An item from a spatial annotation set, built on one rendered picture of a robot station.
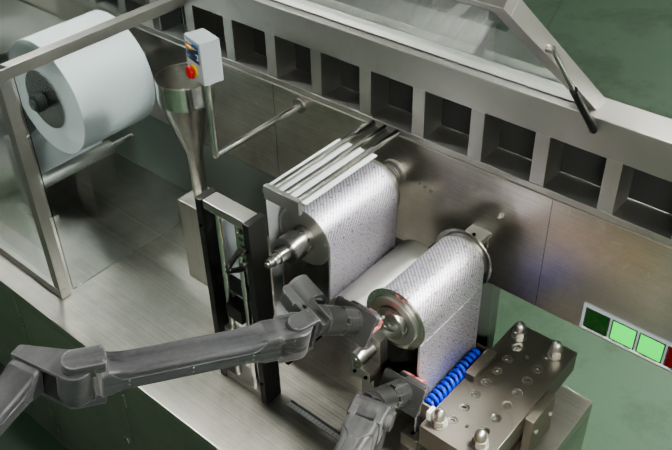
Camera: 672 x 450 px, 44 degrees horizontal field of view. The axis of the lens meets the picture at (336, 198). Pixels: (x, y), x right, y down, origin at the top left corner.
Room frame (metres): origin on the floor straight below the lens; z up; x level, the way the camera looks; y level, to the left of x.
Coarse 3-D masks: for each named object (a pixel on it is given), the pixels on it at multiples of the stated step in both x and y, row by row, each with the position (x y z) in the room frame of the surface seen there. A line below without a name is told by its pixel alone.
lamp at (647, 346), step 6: (642, 336) 1.21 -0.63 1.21; (642, 342) 1.20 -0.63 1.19; (648, 342) 1.20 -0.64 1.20; (654, 342) 1.19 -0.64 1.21; (642, 348) 1.20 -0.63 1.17; (648, 348) 1.19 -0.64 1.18; (654, 348) 1.19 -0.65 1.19; (660, 348) 1.18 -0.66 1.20; (648, 354) 1.19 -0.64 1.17; (654, 354) 1.18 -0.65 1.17; (660, 354) 1.18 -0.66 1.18
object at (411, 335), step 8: (480, 256) 1.38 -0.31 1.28; (384, 296) 1.24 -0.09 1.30; (376, 304) 1.25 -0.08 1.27; (384, 304) 1.24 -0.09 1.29; (392, 304) 1.22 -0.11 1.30; (400, 304) 1.21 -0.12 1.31; (400, 312) 1.21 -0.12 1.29; (408, 312) 1.20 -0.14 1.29; (408, 320) 1.20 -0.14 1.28; (408, 328) 1.19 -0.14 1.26; (416, 328) 1.19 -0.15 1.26; (408, 336) 1.19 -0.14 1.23; (416, 336) 1.19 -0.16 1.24; (400, 344) 1.21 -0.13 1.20; (408, 344) 1.19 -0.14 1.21
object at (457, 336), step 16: (480, 288) 1.36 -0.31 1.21; (464, 304) 1.31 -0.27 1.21; (448, 320) 1.27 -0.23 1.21; (464, 320) 1.32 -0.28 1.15; (432, 336) 1.22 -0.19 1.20; (448, 336) 1.27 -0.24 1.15; (464, 336) 1.32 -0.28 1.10; (432, 352) 1.23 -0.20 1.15; (448, 352) 1.28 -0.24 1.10; (464, 352) 1.33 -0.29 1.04; (432, 368) 1.23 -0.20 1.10; (448, 368) 1.28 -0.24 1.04; (432, 384) 1.23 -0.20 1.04
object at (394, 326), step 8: (384, 312) 1.22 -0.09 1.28; (392, 312) 1.21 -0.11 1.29; (384, 320) 1.22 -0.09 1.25; (392, 320) 1.21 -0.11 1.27; (400, 320) 1.20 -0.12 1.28; (384, 328) 1.22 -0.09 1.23; (392, 328) 1.21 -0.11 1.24; (400, 328) 1.19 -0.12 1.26; (392, 336) 1.21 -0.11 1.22; (400, 336) 1.19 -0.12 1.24
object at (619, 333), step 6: (618, 324) 1.24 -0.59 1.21; (612, 330) 1.25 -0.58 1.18; (618, 330) 1.24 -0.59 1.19; (624, 330) 1.23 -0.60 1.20; (630, 330) 1.22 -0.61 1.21; (612, 336) 1.24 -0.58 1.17; (618, 336) 1.24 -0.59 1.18; (624, 336) 1.23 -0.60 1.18; (630, 336) 1.22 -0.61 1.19; (624, 342) 1.23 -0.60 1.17; (630, 342) 1.22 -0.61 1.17
